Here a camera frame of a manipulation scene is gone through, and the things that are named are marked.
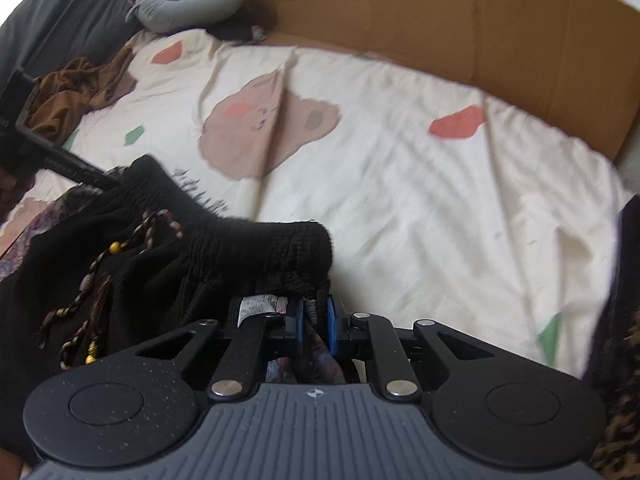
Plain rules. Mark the black cloth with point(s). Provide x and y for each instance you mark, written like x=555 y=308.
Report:
x=235 y=32

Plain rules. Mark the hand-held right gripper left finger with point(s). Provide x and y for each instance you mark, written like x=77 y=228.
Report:
x=297 y=330

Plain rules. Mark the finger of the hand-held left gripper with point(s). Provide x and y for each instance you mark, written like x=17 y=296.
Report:
x=70 y=162

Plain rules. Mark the grey neck pillow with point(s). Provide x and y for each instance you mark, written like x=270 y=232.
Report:
x=200 y=10

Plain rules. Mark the brown garment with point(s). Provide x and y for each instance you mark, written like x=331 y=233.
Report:
x=65 y=100

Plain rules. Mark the leopard print garment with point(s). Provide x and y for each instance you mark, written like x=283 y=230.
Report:
x=625 y=360

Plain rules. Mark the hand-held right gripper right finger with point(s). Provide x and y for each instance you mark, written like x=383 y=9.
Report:
x=331 y=325

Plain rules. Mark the cream bear-print bed sheet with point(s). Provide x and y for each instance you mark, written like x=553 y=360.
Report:
x=400 y=185

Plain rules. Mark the folded cardboard sheet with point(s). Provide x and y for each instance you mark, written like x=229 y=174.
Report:
x=425 y=15

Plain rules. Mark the dark grey pillow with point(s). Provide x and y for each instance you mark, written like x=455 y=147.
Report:
x=60 y=15

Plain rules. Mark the black smocked-waist garment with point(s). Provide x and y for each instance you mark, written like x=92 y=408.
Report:
x=225 y=250

